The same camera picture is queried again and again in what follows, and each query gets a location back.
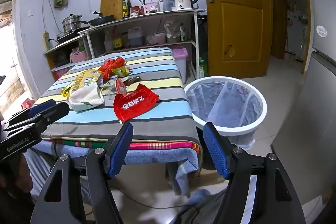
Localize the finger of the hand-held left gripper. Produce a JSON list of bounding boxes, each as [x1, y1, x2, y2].
[[5, 102, 70, 135], [3, 99, 57, 126]]

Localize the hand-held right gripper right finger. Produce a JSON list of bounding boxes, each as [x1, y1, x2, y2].
[[203, 122, 307, 224]]

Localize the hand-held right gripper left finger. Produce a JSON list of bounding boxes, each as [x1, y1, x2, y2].
[[30, 122, 134, 224]]

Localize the red snack wrapper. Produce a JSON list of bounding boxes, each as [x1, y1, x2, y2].
[[113, 84, 160, 123]]

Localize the yellow green snack packet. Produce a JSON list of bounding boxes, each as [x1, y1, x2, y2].
[[70, 69, 104, 90]]

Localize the white trash bin with liner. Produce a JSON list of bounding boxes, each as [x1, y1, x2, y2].
[[185, 81, 263, 151]]

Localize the pale green packet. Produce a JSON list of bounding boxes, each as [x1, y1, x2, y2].
[[98, 80, 117, 95]]

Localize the person's striped pants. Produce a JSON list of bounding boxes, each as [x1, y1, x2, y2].
[[25, 147, 259, 224]]

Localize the colourful plaid cloth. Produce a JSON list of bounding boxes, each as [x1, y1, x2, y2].
[[56, 138, 203, 155]]

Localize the wooden cabinet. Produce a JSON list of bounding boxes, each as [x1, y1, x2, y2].
[[45, 35, 90, 75]]

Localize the pink plastic basket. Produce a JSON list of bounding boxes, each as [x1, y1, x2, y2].
[[70, 49, 88, 63]]

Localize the small red lidded cup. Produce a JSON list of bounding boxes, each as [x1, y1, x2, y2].
[[115, 78, 126, 94]]

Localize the brown stick wrapper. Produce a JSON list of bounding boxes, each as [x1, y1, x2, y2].
[[123, 76, 141, 85]]

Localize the red plastic bag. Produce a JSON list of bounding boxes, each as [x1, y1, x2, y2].
[[98, 57, 127, 81]]

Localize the small yellow snack wrapper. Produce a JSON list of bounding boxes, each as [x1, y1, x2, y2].
[[112, 67, 130, 77]]

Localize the black induction cooker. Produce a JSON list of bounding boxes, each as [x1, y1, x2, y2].
[[56, 27, 90, 43]]

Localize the grey striped blanket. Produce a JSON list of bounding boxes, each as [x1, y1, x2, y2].
[[34, 47, 204, 153]]

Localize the green drink bottle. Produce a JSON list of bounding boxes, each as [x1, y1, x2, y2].
[[198, 57, 208, 77]]

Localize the clear plastic bottle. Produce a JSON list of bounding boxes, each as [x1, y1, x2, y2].
[[104, 31, 114, 52]]

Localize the steel steamer pot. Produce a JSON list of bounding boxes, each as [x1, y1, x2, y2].
[[62, 14, 90, 33]]

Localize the yellow label bottle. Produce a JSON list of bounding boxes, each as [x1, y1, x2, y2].
[[113, 26, 123, 50]]

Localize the pink lidded storage bin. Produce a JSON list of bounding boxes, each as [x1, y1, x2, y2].
[[171, 47, 189, 84]]

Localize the black frying pan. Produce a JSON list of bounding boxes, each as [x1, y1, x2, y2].
[[88, 11, 116, 27]]

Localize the grey blue canister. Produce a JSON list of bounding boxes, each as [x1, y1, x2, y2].
[[128, 27, 143, 47]]

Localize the white refrigerator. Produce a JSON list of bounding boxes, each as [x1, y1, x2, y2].
[[270, 0, 336, 214]]

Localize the white tub pink lid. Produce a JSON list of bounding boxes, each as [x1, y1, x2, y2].
[[154, 31, 166, 44]]

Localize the wooden cutting board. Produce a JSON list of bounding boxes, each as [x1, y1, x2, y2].
[[100, 0, 124, 20]]

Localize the white metal shelf rack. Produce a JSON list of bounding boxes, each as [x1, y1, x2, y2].
[[80, 9, 200, 80]]

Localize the yellow wooden door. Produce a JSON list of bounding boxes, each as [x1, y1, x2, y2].
[[199, 0, 272, 79]]

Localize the crumpled plastic bags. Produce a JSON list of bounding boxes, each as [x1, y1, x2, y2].
[[164, 20, 188, 42]]

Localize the pink utensil box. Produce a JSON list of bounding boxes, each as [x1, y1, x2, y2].
[[140, 1, 159, 14]]

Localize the white appliance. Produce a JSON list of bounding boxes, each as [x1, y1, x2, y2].
[[286, 10, 308, 56]]

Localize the grey plastic jug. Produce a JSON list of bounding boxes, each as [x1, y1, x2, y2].
[[159, 0, 176, 12]]

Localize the round white sticker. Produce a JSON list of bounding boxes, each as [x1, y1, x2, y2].
[[316, 25, 328, 38]]

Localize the black floor cable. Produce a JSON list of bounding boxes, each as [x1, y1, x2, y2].
[[112, 186, 201, 216]]

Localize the black wall cable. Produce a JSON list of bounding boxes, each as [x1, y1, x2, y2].
[[41, 0, 61, 33]]

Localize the wooden doorway frame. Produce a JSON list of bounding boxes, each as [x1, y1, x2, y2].
[[269, 0, 311, 75]]

